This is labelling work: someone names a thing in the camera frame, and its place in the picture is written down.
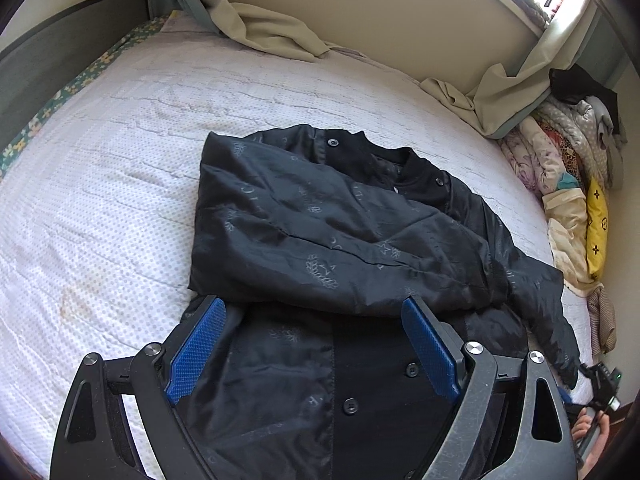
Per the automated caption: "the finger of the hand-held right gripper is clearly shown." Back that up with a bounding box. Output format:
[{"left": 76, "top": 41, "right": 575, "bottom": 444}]
[{"left": 575, "top": 362, "right": 601, "bottom": 386}]

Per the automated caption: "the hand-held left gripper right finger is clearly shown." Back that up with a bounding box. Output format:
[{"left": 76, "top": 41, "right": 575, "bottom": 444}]
[{"left": 401, "top": 296, "right": 578, "bottom": 480}]

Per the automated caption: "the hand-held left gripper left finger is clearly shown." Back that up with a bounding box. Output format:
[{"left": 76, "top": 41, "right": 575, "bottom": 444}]
[{"left": 50, "top": 295, "right": 231, "bottom": 480}]

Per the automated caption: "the black jacket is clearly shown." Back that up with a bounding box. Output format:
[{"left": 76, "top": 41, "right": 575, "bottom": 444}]
[{"left": 177, "top": 124, "right": 581, "bottom": 480}]

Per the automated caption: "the pile of folded clothes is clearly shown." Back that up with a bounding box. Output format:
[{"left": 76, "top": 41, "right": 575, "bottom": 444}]
[{"left": 532, "top": 95, "right": 626, "bottom": 191}]

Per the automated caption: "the person's right hand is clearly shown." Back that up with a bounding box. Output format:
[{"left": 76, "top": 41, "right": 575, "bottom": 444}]
[{"left": 571, "top": 406, "right": 608, "bottom": 443}]

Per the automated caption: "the brown knit cloth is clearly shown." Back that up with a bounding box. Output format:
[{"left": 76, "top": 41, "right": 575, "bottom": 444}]
[{"left": 586, "top": 284, "right": 620, "bottom": 356}]

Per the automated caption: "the cream blanket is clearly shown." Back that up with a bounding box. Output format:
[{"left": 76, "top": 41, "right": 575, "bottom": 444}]
[{"left": 542, "top": 175, "right": 606, "bottom": 296}]

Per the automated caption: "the yellow patterned pillow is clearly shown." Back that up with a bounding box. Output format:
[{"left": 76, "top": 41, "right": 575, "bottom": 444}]
[{"left": 585, "top": 177, "right": 611, "bottom": 276}]

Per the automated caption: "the white quilted bed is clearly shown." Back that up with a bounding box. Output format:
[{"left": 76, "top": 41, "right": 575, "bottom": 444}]
[{"left": 0, "top": 10, "right": 601, "bottom": 480}]

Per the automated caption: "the colourful patterned cloth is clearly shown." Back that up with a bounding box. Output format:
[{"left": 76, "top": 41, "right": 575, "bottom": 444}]
[{"left": 542, "top": 127, "right": 586, "bottom": 181}]

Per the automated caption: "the purple floral quilt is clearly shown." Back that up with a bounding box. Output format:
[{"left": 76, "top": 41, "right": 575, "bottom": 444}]
[{"left": 500, "top": 117, "right": 571, "bottom": 201}]

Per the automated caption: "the beige curtain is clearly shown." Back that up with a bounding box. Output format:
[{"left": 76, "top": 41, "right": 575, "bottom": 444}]
[
  {"left": 420, "top": 7, "right": 608, "bottom": 141},
  {"left": 147, "top": 0, "right": 333, "bottom": 63}
]

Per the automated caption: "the floral bed sheet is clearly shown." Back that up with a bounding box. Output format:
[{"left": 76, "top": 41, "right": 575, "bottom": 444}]
[{"left": 0, "top": 15, "right": 171, "bottom": 181}]

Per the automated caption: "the black cloth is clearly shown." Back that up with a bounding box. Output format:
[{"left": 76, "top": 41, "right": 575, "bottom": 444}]
[{"left": 549, "top": 64, "right": 628, "bottom": 148}]

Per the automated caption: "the grey headboard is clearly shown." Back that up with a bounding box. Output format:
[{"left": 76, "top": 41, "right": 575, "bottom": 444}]
[{"left": 0, "top": 0, "right": 151, "bottom": 151}]

